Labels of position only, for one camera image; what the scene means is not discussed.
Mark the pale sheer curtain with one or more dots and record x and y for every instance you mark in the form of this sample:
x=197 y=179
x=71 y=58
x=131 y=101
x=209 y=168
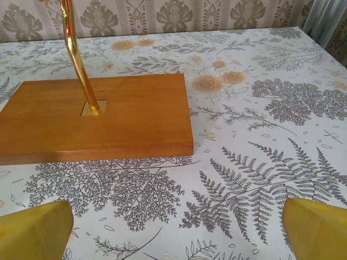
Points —
x=322 y=24

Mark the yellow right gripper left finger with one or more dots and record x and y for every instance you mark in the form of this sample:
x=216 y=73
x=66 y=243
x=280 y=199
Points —
x=35 y=233

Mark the wooden stand base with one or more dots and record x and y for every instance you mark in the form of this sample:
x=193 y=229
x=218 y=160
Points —
x=135 y=122

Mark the white botanical print tablecloth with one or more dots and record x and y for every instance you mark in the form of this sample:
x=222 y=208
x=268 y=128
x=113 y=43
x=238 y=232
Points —
x=244 y=162

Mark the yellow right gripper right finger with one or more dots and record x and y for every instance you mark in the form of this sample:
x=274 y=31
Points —
x=320 y=233

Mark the gold square mounting plate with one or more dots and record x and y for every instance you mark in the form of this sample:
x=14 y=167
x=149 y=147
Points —
x=87 y=110

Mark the gold metal stand pole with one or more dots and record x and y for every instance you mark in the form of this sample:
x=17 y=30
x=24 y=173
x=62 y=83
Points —
x=78 y=67

